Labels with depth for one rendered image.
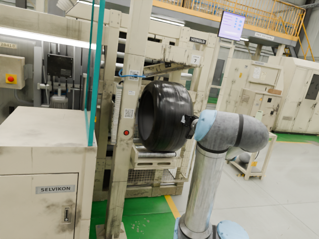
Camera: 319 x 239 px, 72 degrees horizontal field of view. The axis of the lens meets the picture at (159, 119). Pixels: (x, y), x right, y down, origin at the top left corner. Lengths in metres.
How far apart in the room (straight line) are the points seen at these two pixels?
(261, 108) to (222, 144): 5.42
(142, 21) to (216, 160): 1.13
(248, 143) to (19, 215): 0.93
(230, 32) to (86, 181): 5.03
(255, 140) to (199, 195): 0.31
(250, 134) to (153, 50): 1.35
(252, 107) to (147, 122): 4.20
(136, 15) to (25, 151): 1.10
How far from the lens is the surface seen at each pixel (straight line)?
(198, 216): 1.01
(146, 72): 2.07
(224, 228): 1.16
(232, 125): 0.75
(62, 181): 1.03
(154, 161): 1.80
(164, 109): 1.56
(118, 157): 1.82
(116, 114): 1.68
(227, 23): 5.57
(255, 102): 5.99
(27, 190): 1.06
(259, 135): 0.79
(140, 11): 1.65
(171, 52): 1.99
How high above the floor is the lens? 1.67
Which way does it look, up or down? 16 degrees down
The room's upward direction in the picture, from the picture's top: 10 degrees clockwise
